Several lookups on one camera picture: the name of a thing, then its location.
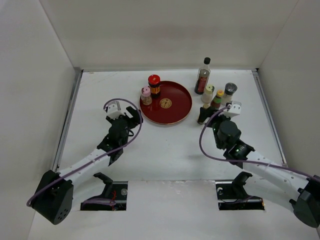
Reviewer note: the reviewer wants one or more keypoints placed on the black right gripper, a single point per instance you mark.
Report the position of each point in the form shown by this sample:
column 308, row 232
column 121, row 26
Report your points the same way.
column 218, row 116

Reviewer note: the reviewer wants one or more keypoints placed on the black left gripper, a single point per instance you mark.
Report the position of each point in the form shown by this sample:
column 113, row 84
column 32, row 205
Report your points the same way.
column 133, row 121

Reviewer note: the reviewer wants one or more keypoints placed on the small oil bottle cork cap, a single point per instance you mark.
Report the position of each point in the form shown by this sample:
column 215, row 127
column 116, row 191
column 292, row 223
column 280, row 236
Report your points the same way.
column 205, row 106

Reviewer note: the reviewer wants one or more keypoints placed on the pink-cap spice jar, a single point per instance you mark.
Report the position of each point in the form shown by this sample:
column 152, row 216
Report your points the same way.
column 145, row 96

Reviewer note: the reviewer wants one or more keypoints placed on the red-lid chili sauce jar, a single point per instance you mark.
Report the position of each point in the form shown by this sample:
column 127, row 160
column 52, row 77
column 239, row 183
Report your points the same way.
column 154, row 82

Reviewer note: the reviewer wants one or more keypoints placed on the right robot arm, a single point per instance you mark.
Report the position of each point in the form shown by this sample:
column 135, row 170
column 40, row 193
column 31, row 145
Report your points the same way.
column 295, row 190

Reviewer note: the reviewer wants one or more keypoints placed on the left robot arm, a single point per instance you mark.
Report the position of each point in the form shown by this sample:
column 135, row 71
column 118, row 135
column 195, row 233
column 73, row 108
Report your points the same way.
column 53, row 198

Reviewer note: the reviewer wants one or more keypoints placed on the white bottle cream cap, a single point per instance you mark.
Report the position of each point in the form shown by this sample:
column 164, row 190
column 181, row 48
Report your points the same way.
column 207, row 95

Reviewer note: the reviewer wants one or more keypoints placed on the chili sauce bottle yellow cap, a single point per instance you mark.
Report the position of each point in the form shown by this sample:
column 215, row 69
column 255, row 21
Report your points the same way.
column 216, row 101

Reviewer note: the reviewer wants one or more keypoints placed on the tall soy sauce bottle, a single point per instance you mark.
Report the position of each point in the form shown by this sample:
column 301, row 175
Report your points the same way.
column 203, row 76

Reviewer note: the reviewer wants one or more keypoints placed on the black-top glass grinder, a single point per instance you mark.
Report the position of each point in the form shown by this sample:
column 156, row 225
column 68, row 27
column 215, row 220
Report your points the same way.
column 230, row 89

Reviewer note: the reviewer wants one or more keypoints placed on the round red lacquer tray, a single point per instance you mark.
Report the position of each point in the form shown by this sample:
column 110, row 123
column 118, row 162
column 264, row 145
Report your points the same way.
column 172, row 105

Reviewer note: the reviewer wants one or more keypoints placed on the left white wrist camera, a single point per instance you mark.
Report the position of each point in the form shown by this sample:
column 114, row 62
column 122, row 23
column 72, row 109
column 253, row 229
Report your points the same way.
column 113, row 109

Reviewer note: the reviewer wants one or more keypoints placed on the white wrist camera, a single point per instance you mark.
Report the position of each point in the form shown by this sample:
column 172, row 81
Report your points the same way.
column 233, row 109
column 113, row 109

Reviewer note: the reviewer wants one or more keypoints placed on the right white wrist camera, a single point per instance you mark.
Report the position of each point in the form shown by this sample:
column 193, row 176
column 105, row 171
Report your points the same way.
column 233, row 109

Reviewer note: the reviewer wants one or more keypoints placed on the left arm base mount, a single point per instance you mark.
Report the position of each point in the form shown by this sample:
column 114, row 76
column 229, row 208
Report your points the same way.
column 113, row 197

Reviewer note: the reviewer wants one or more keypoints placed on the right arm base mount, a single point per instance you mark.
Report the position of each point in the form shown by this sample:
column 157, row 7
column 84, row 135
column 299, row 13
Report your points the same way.
column 231, row 195

